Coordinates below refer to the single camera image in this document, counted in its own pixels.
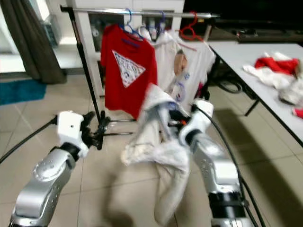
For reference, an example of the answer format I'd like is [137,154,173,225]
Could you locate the purple plastic hanger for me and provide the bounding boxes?
[154,10,169,36]
[166,81,186,114]

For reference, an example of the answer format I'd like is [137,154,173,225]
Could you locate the cream white trousers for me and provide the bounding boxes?
[121,84,192,227]

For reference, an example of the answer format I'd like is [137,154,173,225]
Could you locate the red plastic hanger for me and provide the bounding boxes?
[179,12,209,43]

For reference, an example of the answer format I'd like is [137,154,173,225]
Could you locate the blue plastic hanger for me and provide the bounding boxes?
[122,9,145,39]

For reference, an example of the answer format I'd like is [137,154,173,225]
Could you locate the red logo t-shirt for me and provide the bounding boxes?
[100,24,158,120]

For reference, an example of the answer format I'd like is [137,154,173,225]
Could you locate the white face print t-shirt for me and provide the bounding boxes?
[168,35,217,102]

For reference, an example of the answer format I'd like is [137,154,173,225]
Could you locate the black table leg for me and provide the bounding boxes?
[245,98,263,116]

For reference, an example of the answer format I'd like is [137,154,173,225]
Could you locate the teal floor mat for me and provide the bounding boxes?
[0,78,41,105]

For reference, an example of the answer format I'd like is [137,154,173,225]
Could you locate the white garment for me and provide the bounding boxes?
[242,52,303,105]

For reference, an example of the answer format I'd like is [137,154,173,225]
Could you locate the grey metal appliance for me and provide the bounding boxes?
[43,17,60,48]

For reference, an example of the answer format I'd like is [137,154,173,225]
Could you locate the grey curtain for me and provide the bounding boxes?
[13,0,62,85]

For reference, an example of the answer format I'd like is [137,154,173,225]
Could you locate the red garment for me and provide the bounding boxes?
[255,57,300,75]

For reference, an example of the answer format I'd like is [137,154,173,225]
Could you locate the metal clothes rack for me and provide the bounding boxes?
[60,6,219,138]

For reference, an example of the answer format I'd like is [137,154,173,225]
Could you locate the black tv unit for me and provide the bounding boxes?
[185,0,303,43]

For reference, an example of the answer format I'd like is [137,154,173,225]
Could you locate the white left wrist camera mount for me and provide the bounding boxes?
[57,111,89,159]

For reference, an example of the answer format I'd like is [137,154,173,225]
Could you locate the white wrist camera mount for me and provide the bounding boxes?
[57,111,89,159]
[180,99,214,147]

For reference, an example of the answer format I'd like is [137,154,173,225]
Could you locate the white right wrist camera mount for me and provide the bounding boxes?
[180,99,214,147]

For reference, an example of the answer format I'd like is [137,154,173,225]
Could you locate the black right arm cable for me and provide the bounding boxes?
[193,105,268,227]

